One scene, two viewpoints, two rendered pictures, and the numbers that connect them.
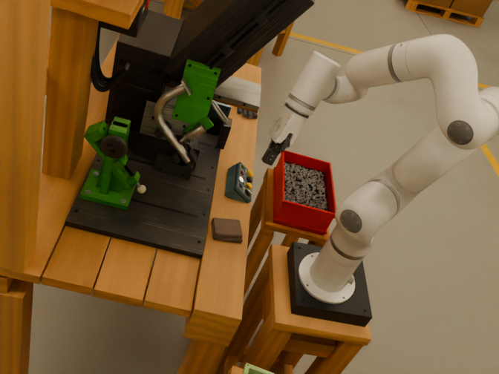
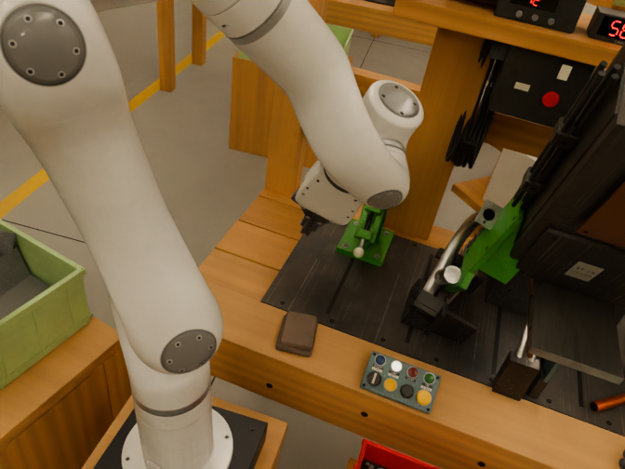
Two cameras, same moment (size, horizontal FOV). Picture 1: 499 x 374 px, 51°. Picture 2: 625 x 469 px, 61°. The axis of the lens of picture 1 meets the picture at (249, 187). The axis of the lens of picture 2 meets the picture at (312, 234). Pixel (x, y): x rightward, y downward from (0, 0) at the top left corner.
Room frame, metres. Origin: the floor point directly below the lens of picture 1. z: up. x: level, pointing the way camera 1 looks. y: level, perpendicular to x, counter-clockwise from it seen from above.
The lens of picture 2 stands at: (1.54, -0.70, 1.82)
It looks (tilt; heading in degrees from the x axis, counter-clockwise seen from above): 38 degrees down; 115
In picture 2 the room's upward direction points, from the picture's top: 10 degrees clockwise
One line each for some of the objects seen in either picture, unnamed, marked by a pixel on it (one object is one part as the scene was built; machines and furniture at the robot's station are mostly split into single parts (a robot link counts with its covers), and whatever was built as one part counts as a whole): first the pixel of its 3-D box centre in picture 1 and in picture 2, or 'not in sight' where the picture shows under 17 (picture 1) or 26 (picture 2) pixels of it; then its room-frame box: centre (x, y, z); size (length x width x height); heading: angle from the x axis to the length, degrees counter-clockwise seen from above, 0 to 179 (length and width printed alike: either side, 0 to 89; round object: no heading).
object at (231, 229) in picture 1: (227, 229); (298, 332); (1.22, 0.01, 0.91); 0.10 x 0.08 x 0.03; 112
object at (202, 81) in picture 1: (197, 89); (506, 242); (1.53, 0.29, 1.17); 0.13 x 0.12 x 0.20; 11
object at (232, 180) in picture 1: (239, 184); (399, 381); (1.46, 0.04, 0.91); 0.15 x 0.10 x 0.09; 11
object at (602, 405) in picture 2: not in sight; (609, 402); (1.86, 0.27, 0.91); 0.09 x 0.02 x 0.02; 50
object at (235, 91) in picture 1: (209, 84); (569, 297); (1.69, 0.28, 1.11); 0.39 x 0.16 x 0.03; 101
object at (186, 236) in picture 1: (166, 136); (496, 323); (1.59, 0.37, 0.89); 1.10 x 0.42 x 0.02; 11
